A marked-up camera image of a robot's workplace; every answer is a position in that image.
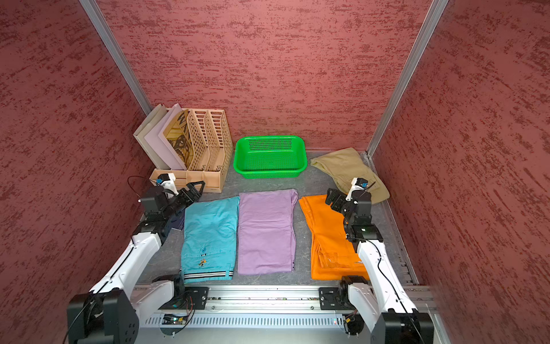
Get khaki pants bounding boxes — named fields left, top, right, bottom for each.
left=311, top=148, right=390, bottom=204

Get orange pants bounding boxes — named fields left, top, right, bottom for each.
left=299, top=195, right=369, bottom=281

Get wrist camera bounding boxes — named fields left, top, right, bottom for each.
left=346, top=178, right=369, bottom=202
left=156, top=173, right=178, bottom=196

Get green plastic basket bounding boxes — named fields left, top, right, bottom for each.
left=233, top=136, right=308, bottom=179

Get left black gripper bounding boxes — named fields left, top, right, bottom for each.
left=162, top=181, right=206, bottom=219

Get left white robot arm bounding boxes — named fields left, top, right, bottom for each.
left=63, top=174, right=206, bottom=343

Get brown patterned book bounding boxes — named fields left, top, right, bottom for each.
left=163, top=109, right=194, bottom=170

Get left aluminium corner post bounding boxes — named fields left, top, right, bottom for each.
left=79, top=0, right=153, bottom=114

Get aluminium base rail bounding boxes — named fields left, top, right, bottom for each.
left=128, top=283, right=443, bottom=341

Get beige plastic file organizer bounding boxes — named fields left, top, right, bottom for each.
left=149, top=108, right=233, bottom=194

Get grey folder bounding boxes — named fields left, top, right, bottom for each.
left=133, top=104, right=169, bottom=170

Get aluminium corner post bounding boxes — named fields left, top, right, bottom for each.
left=366, top=0, right=448, bottom=161
left=79, top=0, right=153, bottom=114

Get dark blue notebook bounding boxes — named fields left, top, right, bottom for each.
left=168, top=211, right=185, bottom=231

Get right aluminium corner post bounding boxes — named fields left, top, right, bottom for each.
left=366, top=0, right=448, bottom=161

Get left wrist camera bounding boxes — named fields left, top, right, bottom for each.
left=156, top=173, right=178, bottom=196

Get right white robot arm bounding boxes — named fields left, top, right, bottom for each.
left=325, top=186, right=435, bottom=343

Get teal folded shorts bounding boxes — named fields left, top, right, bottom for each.
left=180, top=196, right=240, bottom=284

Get lilac folder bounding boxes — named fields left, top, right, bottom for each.
left=148, top=103, right=185, bottom=171

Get purple pants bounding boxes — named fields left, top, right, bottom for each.
left=237, top=189, right=298, bottom=275

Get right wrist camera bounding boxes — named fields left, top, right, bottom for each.
left=346, top=178, right=369, bottom=202

